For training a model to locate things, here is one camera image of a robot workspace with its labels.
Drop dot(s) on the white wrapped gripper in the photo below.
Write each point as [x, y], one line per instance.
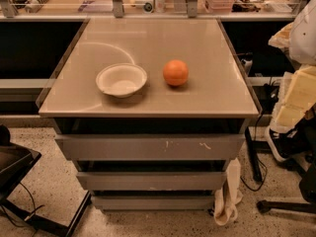
[305, 37]

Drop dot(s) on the grey drawer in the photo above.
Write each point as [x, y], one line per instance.
[153, 203]
[151, 181]
[150, 147]

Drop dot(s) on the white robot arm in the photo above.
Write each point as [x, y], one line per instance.
[299, 37]

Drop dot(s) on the grey drawer cabinet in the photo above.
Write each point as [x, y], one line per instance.
[216, 99]

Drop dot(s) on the grey bottom drawer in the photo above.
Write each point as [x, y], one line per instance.
[153, 203]

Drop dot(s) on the grey top drawer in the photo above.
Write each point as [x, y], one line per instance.
[150, 147]

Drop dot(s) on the black and white shoe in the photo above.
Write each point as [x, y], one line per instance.
[284, 145]

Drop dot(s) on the black office chair base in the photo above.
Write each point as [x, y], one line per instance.
[306, 202]

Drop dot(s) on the orange ball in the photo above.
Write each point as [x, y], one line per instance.
[176, 73]

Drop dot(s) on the white cloth bag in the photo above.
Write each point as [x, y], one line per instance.
[227, 198]

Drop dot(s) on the white paper bowl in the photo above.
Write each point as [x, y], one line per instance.
[121, 80]

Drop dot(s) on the black spring tool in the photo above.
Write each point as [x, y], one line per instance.
[35, 5]

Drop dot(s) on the black stand left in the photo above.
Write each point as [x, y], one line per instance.
[16, 163]

